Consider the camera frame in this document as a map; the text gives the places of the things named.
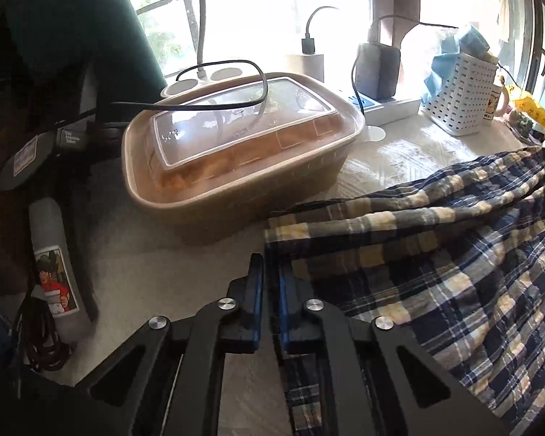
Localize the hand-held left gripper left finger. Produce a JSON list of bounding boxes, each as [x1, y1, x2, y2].
[[76, 252, 266, 436]]

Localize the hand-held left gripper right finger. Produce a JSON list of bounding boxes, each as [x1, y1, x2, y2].
[[277, 263, 510, 436]]

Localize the plaid pants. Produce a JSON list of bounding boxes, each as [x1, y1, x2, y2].
[[263, 145, 545, 436]]

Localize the brown lidded food container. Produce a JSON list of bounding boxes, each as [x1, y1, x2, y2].
[[122, 72, 367, 243]]

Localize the white textured tablecloth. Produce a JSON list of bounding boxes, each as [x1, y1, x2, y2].
[[27, 109, 537, 436]]

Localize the white tube cartoon label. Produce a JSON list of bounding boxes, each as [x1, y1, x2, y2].
[[28, 197, 92, 346]]

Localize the white tray round wells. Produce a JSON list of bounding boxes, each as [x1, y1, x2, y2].
[[160, 64, 255, 99]]

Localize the white power strip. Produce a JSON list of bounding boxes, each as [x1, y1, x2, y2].
[[345, 93, 423, 126]]

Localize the white USB charger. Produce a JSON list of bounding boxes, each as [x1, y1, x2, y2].
[[285, 52, 325, 83]]

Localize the black labelled plug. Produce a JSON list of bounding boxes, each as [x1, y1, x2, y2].
[[54, 120, 92, 152]]

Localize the dark power adapter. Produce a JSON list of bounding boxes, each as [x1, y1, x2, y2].
[[356, 43, 401, 101]]

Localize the black oval labelled device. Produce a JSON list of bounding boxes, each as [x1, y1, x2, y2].
[[0, 133, 56, 191]]

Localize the white perforated basket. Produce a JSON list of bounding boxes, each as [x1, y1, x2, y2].
[[420, 50, 500, 137]]

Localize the light blue plastic bag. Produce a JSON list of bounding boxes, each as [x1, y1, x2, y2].
[[424, 51, 460, 101]]

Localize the cartoon bear mug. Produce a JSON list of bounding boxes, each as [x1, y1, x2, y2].
[[484, 79, 512, 126]]

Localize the green figurine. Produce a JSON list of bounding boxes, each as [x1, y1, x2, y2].
[[511, 113, 535, 135]]

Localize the yellow snack bag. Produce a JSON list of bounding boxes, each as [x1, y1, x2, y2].
[[504, 84, 545, 141]]

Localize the blue bag roll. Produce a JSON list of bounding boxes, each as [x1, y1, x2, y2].
[[440, 24, 491, 61]]

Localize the teal curtain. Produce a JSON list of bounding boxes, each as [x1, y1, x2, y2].
[[4, 0, 169, 101]]

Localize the black USB cable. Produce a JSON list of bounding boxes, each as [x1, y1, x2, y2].
[[301, 6, 341, 55]]

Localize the white cable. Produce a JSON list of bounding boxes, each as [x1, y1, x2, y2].
[[193, 0, 210, 79]]

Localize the long black cable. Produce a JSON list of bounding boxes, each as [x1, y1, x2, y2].
[[370, 15, 516, 89]]

